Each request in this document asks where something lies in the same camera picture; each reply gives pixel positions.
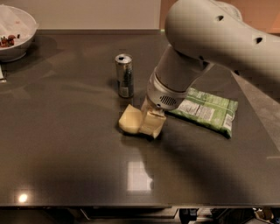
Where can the white bowl with food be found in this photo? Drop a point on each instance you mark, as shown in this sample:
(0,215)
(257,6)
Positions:
(20,25)

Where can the green snack bag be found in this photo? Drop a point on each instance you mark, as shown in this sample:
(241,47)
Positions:
(208,110)

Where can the silver redbull can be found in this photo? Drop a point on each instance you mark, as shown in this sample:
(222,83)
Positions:
(124,74)

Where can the silver grey gripper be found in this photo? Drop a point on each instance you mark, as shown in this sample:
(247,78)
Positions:
(162,94)

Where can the yellow wavy sponge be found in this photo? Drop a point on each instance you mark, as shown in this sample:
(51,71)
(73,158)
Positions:
(131,120)

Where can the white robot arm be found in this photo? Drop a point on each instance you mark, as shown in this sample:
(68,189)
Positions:
(203,33)

